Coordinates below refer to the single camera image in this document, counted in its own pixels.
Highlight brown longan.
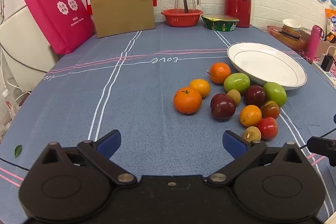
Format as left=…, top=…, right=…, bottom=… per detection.
left=243, top=126, right=262, bottom=143
left=227, top=89, right=241, bottom=106

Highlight black power adapter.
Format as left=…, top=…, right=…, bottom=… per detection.
left=321, top=54, right=334, bottom=72

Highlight green mango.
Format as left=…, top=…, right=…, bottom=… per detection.
left=263, top=82, right=287, bottom=107

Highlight dark red plum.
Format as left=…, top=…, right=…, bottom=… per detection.
left=244, top=85, right=266, bottom=108
left=210, top=93, right=236, bottom=121

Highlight blue striped tablecloth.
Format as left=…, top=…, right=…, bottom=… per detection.
left=0, top=21, right=336, bottom=224

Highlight green apple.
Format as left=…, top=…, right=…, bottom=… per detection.
left=224, top=73, right=251, bottom=93

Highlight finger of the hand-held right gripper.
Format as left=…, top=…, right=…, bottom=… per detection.
left=307, top=136, right=336, bottom=160

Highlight red small apple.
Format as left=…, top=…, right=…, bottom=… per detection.
left=257, top=117, right=279, bottom=140

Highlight small orange tangerine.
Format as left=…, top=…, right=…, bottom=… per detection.
left=239, top=105, right=262, bottom=127

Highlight small cardboard box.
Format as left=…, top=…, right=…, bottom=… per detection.
left=301, top=30, right=336, bottom=58

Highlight red plastic basin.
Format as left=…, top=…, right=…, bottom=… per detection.
left=161, top=9, right=204, bottom=28

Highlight red-green small apple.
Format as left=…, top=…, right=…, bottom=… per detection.
left=261, top=100, right=280, bottom=119

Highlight small yellow-orange tangerine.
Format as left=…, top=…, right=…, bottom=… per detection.
left=189, top=79, right=211, bottom=98

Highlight clear plastic bottle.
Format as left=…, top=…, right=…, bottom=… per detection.
left=1, top=91, right=20, bottom=122

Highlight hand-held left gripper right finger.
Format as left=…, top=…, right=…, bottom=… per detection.
left=207, top=131, right=306, bottom=186

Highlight pink tote bag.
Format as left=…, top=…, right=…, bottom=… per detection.
left=18, top=0, right=95, bottom=55

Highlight large orange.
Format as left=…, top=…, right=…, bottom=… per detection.
left=173, top=87, right=202, bottom=115

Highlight green patterned bowl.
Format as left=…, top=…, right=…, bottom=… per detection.
left=201, top=14, right=240, bottom=31

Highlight orange snack packet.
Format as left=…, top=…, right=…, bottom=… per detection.
left=325, top=7, right=336, bottom=34

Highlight white power strip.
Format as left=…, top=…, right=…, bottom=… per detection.
left=312, top=60, right=336, bottom=88

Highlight white plate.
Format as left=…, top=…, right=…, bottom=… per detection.
left=227, top=42, right=307, bottom=91

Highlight stacked patterned dishes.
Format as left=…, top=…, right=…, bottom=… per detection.
left=281, top=27, right=301, bottom=39

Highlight pink bottle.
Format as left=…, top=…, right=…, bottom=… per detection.
left=307, top=25, right=324, bottom=60

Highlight orange with stem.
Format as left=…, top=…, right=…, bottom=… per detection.
left=209, top=62, right=231, bottom=84

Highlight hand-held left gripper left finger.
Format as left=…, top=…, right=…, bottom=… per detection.
left=39, top=130, right=138, bottom=186

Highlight wooden tray with cups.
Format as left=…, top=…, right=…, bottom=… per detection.
left=267, top=25, right=309, bottom=51

